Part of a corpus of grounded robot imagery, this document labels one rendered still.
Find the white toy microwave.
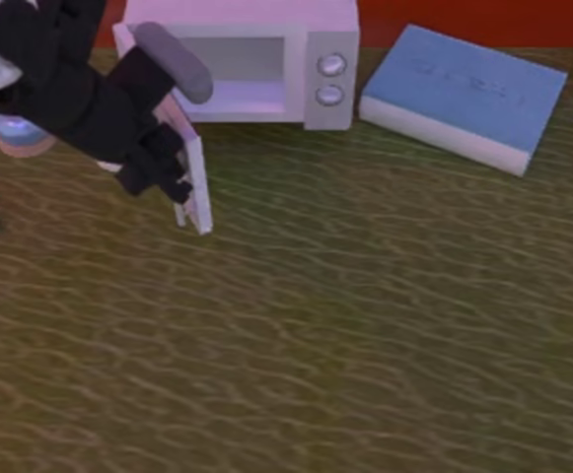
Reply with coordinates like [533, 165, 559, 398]
[121, 0, 361, 132]

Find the blue and orange round object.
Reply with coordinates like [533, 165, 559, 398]
[0, 112, 59, 160]

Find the blue hardcover book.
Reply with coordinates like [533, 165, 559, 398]
[358, 24, 570, 178]

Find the grey capsule wrist camera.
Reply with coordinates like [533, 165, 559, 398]
[130, 21, 215, 105]

